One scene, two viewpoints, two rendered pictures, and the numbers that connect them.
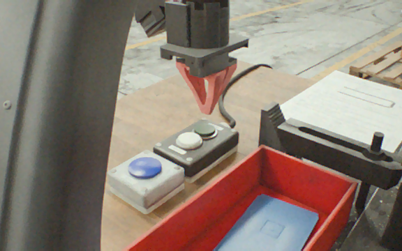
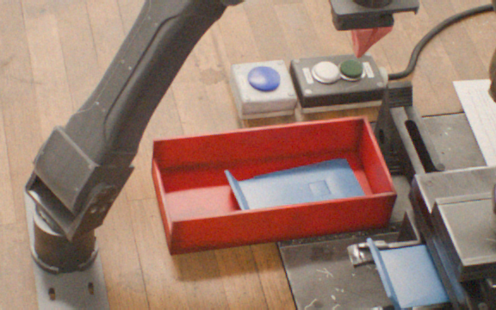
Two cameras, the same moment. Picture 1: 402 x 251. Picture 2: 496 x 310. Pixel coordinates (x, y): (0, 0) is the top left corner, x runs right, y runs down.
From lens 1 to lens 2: 0.98 m
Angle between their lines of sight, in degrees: 31
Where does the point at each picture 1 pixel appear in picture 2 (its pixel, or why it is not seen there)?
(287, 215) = (344, 187)
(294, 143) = (393, 131)
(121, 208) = (226, 103)
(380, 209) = not seen: hidden behind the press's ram
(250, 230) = (301, 178)
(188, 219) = (252, 140)
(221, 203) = (294, 145)
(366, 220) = not seen: hidden behind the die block
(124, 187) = (236, 87)
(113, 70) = (177, 63)
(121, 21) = (188, 46)
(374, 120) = not seen: outside the picture
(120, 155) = (266, 47)
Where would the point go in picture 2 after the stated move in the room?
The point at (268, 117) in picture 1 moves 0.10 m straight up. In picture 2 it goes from (387, 94) to (406, 30)
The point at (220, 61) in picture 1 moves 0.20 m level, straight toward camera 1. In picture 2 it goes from (365, 21) to (254, 112)
